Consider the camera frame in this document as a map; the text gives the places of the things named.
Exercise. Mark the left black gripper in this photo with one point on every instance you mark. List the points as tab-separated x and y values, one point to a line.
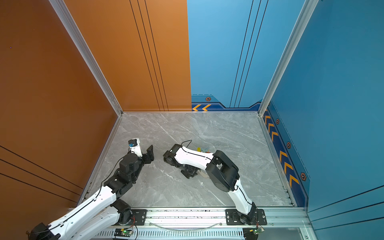
149	156

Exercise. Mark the left green circuit board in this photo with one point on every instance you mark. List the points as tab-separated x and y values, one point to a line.
123	233

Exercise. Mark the aluminium front rail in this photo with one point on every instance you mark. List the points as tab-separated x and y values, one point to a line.
216	217

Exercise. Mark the green circuit board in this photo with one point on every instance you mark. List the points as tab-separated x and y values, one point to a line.
123	233
252	233

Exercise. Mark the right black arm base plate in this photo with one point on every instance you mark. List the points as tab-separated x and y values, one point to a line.
256	218

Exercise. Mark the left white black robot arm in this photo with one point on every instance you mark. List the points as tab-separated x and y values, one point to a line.
104	208

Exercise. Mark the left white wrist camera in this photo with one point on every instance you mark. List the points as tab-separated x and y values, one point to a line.
134	147

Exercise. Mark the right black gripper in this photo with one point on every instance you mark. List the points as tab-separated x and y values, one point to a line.
192	174

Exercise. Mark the right green circuit board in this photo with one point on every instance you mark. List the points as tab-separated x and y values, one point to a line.
252	233

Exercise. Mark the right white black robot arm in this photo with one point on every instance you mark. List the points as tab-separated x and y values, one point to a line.
222	171

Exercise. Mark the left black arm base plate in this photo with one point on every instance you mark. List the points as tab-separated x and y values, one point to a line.
135	217

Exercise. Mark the white slotted cable duct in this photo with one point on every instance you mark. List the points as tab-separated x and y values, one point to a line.
162	234

